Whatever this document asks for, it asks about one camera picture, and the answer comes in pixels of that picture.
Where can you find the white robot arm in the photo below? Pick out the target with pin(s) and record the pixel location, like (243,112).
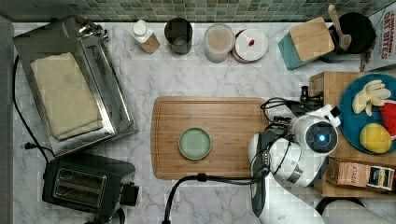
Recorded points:
(298,155)

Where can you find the green ceramic plate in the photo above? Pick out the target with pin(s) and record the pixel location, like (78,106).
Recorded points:
(194,143)

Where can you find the bamboo cutting board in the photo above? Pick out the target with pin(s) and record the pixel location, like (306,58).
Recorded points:
(230,122)

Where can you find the clear jar with granola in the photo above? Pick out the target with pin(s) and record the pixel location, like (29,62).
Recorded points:
(219,41)

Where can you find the dark grey cup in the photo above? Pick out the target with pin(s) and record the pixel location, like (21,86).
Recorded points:
(178,33)

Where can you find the white red lidded bowl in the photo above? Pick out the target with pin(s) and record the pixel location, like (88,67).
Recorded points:
(250,45)

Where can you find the white cap spice bottle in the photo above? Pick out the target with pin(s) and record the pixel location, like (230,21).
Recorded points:
(145,37)

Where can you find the silver toaster oven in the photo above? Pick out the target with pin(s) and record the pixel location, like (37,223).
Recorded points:
(85,40)

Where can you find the black toaster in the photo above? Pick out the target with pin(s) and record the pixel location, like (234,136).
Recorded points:
(90,183)

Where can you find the teal box with wooden lid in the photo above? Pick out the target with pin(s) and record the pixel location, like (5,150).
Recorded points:
(305,43)

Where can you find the beige folded towel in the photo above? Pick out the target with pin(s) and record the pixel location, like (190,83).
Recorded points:
(70,107)

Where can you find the blue plate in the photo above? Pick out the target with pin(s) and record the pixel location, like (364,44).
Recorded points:
(351,123)

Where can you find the Stash tea box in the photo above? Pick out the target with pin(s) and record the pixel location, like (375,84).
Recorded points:
(352,174)

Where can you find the wooden spatula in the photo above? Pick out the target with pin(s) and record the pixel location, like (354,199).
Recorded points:
(344,40)

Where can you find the toy lemon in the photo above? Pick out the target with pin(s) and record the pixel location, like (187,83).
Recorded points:
(375,138)

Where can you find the toy banana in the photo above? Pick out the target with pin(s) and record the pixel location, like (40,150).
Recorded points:
(374,93)

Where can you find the black utensil holder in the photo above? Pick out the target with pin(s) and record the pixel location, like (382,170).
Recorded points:
(362,34)

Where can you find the toy watermelon slice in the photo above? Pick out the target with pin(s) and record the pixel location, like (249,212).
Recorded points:
(388,115)

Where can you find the oat bites cereal box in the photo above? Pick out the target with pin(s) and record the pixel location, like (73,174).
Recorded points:
(382,54)

